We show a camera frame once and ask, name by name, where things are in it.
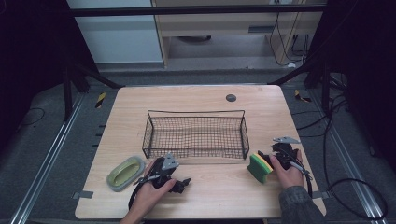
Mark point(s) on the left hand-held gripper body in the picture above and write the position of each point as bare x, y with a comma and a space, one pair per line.
163, 171

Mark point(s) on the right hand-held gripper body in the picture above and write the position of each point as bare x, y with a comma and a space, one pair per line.
284, 154

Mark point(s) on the green and yellow sponge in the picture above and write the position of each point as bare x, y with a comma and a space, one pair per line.
259, 168

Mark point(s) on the grey and green soap dish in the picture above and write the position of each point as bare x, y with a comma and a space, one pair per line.
125, 173

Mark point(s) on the person's right hand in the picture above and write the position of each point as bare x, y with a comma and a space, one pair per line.
291, 177

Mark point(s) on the person's left hand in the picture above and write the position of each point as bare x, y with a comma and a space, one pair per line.
152, 197

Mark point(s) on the light wooden table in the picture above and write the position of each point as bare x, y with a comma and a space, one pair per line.
205, 193

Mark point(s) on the grey tape piece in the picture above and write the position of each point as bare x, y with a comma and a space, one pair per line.
320, 195
82, 194

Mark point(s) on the black and yellow tape strip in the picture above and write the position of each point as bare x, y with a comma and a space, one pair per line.
100, 100
301, 97

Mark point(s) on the grey round table grommet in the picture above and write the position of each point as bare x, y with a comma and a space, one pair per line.
231, 98

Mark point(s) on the black metal stand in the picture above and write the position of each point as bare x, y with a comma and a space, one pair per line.
67, 93
325, 87

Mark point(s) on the black curtain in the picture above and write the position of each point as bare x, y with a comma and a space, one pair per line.
364, 62
31, 46

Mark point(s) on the white cabinet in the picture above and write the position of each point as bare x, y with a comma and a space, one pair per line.
118, 40

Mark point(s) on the black horizontal metal bar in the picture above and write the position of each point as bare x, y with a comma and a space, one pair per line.
193, 10

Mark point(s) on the aluminium floor rail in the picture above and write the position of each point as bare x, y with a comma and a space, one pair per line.
351, 168
46, 161

